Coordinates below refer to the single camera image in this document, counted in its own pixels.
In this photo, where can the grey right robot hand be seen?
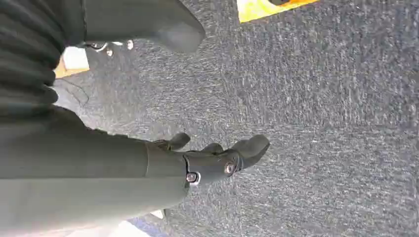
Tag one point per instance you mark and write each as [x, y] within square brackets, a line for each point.
[82, 183]

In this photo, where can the right arm ribbed grey sleeve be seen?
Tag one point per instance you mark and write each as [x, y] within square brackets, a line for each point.
[26, 49]

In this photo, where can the yellow sheet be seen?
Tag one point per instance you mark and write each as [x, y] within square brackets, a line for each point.
[255, 9]

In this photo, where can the black object on yellow sheet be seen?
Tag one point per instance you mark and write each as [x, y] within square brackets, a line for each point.
[279, 2]

